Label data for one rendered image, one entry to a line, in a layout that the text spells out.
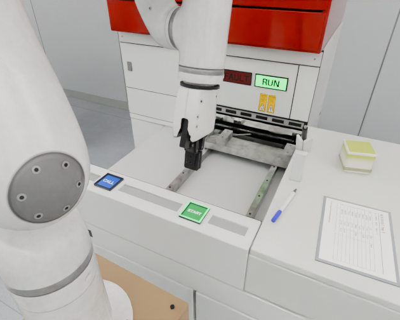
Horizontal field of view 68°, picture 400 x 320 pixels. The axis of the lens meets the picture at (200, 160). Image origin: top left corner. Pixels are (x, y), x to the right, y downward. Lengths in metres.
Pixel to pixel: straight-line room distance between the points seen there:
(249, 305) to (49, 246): 0.52
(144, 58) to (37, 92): 1.05
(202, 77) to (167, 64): 0.76
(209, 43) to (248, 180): 0.63
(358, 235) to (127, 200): 0.53
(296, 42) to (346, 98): 1.70
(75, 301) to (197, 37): 0.44
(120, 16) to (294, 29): 0.66
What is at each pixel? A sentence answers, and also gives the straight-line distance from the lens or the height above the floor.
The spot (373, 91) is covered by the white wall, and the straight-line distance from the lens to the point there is 2.65.
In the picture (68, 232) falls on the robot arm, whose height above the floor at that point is 1.16.
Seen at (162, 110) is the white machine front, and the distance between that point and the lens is 1.38.
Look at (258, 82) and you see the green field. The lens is 1.13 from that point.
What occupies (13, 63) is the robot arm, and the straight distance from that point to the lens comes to 0.31.
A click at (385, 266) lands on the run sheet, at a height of 0.97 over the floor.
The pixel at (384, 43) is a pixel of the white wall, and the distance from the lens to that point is 2.57.
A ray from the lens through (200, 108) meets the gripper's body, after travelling 0.54.
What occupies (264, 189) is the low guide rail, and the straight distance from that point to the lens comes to 0.98.
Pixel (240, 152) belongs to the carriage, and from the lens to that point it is 1.11.
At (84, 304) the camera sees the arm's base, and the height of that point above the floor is 1.04.
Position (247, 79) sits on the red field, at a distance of 1.14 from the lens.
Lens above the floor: 1.46
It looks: 34 degrees down
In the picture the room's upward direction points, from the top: straight up
